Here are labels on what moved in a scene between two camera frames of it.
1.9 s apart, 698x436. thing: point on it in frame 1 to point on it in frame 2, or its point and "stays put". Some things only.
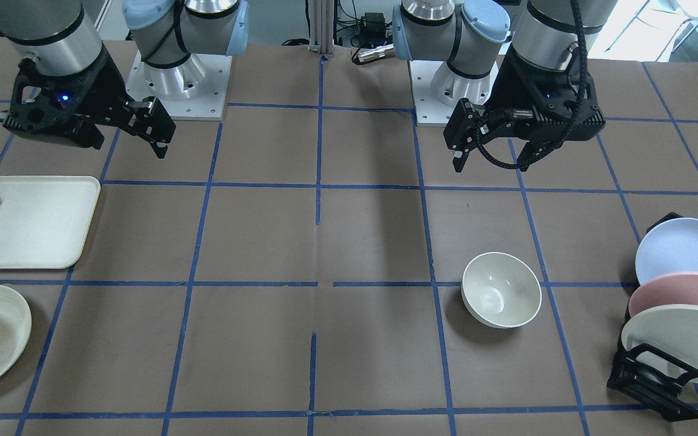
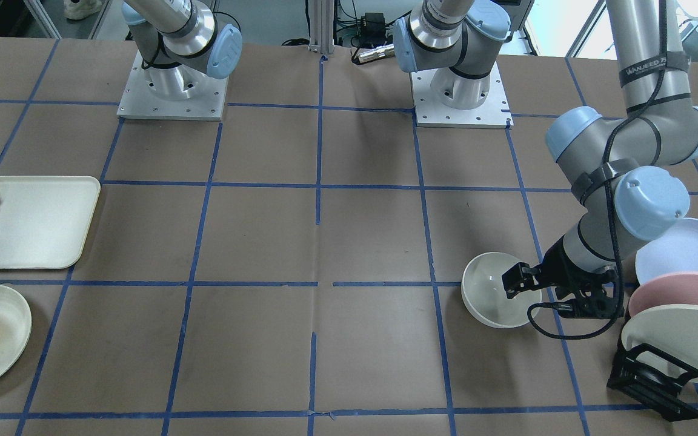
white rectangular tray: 34,222 stays put
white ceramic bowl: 501,290 stays put
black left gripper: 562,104 to 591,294
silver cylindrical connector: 380,51 stays put
